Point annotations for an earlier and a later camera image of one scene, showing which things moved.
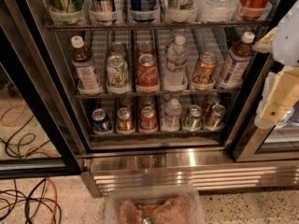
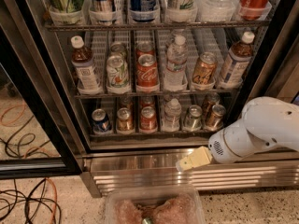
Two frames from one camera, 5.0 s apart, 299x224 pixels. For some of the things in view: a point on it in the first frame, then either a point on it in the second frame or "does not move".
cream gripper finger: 280,95 to 228,145
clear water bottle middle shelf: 176,79 does not move
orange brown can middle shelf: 205,69 does not move
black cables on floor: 21,145 does not move
